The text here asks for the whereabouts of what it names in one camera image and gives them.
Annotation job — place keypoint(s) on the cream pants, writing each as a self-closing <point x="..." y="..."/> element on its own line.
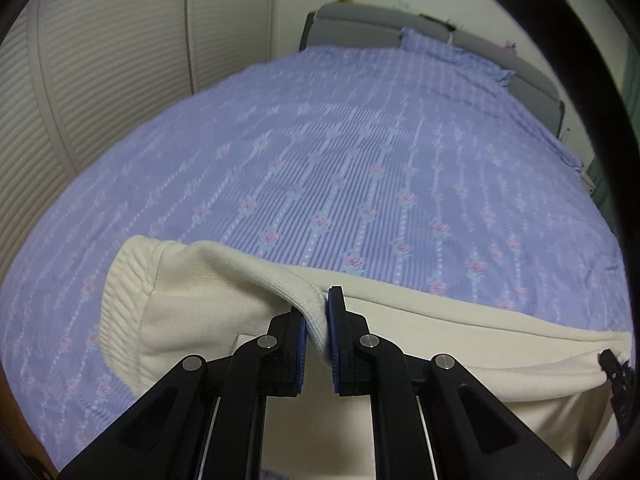
<point x="200" y="310"/>

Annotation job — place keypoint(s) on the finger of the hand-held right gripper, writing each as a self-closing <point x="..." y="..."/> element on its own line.
<point x="619" y="390"/>

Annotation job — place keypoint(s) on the grey padded headboard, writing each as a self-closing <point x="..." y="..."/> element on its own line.
<point x="350" y="25"/>

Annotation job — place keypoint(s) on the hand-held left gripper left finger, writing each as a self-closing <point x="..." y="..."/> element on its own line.
<point x="300" y="352"/>

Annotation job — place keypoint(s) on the purple floral bedspread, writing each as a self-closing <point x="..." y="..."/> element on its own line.
<point x="325" y="160"/>

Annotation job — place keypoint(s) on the purple floral pillow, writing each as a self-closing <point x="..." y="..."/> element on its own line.
<point x="450" y="55"/>

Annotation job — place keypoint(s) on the white louvred wardrobe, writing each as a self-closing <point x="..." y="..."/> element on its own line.
<point x="100" y="60"/>

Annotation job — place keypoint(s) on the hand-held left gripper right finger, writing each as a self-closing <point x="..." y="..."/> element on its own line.
<point x="334" y="350"/>

